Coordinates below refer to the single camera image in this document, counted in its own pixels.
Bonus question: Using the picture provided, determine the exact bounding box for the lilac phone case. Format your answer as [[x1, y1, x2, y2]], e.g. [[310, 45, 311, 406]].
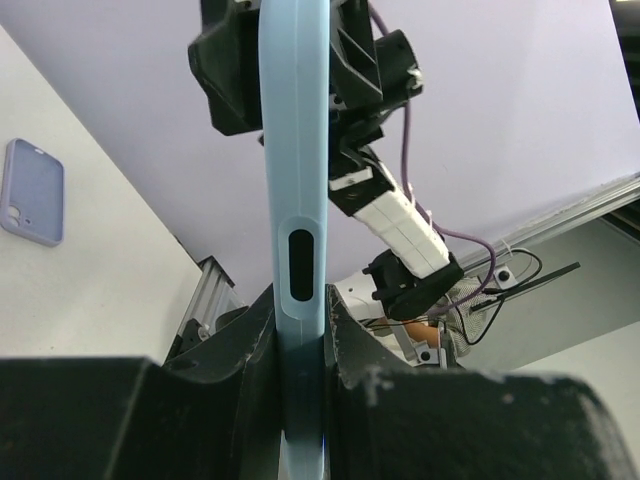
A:
[[1, 138, 65, 247]]

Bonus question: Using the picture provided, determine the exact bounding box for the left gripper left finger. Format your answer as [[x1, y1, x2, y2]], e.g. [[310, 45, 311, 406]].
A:
[[1, 290, 282, 479]]

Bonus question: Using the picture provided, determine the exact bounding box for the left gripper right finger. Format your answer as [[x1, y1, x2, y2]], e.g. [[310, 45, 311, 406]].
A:
[[325, 287, 630, 479]]

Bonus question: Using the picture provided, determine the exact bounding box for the aluminium front frame rail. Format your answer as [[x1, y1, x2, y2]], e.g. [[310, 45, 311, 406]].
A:
[[167, 174, 639, 359]]

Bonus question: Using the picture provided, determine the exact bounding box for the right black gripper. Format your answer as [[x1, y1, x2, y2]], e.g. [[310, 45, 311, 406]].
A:
[[188, 0, 424, 154]]

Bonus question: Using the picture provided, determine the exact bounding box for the phone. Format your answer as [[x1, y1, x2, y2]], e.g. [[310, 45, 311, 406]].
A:
[[258, 1, 330, 479]]

